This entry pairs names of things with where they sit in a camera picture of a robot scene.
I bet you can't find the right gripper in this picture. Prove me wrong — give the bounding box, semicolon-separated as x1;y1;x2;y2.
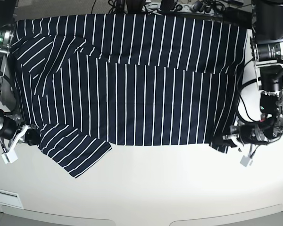
0;114;41;146

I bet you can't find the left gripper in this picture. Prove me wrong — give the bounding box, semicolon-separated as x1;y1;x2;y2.
210;124;274;148

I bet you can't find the navy white striped T-shirt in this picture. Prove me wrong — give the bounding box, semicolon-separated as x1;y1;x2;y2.
11;14;247;178

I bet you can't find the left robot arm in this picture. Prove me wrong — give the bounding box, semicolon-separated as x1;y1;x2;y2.
212;0;283;147

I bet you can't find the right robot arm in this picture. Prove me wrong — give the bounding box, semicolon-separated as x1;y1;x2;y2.
0;0;40;146

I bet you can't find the white label sticker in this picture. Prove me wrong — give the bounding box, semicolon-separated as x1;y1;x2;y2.
0;189;24;209

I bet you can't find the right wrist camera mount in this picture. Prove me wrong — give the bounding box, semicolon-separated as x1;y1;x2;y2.
1;124;37;164

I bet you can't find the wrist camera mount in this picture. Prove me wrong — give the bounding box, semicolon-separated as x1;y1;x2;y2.
222;134;258;167
1;124;37;164

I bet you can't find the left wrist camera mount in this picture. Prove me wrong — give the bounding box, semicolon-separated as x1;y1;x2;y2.
222;134;258;167

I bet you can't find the black cable bundle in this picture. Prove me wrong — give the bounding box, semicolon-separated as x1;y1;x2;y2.
91;0;250;22

